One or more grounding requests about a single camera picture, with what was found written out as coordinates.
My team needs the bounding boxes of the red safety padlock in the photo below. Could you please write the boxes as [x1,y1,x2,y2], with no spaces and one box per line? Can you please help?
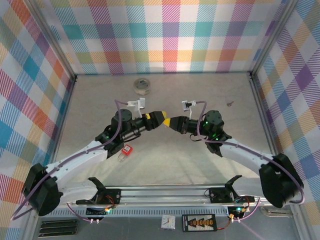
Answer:
[117,145,134,163]

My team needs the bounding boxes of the clear tape roll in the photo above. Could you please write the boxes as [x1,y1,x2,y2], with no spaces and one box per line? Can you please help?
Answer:
[133,77,152,96]

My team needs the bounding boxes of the small white clock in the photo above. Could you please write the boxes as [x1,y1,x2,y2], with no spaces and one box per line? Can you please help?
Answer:
[161,214,176,230]

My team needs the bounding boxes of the black board orange connectors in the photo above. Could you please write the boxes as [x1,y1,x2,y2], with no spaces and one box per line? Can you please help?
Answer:
[181,214,218,233]

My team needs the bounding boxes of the black ribbed bar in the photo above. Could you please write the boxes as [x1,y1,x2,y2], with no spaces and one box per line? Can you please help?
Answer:
[39,225,78,231]
[39,219,78,225]
[38,231,78,237]

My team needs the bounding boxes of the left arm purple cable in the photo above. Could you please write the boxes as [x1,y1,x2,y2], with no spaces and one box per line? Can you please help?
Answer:
[11,99,130,221]

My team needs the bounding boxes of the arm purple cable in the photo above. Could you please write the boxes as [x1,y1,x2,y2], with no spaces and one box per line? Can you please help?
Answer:
[196,100,306,205]
[11,99,130,221]

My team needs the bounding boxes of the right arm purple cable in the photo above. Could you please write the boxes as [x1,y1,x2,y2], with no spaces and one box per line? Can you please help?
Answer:
[196,100,306,205]

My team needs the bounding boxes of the aluminium frame side profile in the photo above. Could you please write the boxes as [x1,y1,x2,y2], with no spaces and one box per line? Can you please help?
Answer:
[248,73,305,240]

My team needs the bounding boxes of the grey slotted cable duct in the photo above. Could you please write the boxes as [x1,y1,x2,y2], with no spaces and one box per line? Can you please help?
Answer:
[49,208,252,217]

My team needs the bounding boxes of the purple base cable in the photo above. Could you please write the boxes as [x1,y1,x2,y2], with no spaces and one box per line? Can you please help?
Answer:
[228,197,262,224]
[66,202,101,224]

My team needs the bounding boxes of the aluminium frame post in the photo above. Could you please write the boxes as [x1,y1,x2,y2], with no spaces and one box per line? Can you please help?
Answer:
[248,0,301,77]
[31,0,78,81]

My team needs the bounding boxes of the red black wire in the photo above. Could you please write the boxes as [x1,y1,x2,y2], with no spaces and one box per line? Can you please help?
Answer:
[216,217,235,231]

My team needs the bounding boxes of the silver metal bracket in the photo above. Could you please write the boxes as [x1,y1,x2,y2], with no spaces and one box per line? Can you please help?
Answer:
[259,206,293,216]

